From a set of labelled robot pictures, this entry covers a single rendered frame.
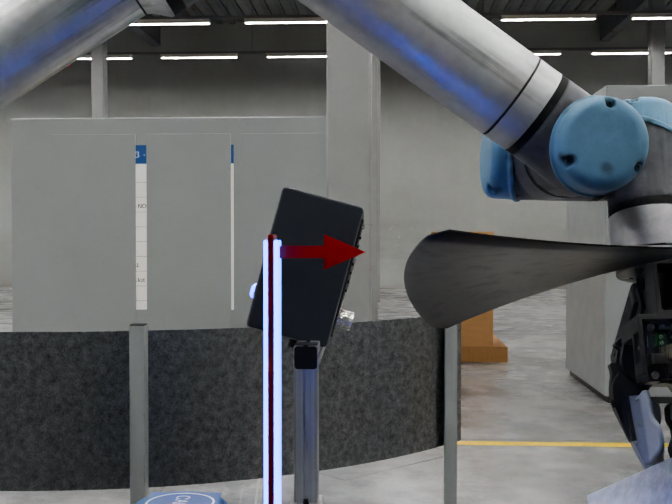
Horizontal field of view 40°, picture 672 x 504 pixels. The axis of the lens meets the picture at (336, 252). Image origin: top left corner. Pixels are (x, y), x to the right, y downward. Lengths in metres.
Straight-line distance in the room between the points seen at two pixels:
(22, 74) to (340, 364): 1.79
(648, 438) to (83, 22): 0.63
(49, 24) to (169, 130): 6.01
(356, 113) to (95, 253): 2.72
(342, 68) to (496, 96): 4.30
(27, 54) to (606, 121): 0.50
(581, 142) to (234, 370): 1.81
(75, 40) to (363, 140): 4.12
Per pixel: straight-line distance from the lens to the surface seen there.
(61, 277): 7.06
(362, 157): 4.96
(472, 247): 0.55
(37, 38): 0.89
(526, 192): 0.88
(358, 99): 4.99
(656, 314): 0.84
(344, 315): 1.23
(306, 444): 1.18
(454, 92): 0.74
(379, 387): 2.65
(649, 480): 0.68
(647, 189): 0.89
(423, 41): 0.73
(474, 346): 8.82
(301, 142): 6.71
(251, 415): 2.47
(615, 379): 0.89
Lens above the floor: 1.19
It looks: 1 degrees down
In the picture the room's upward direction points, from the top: straight up
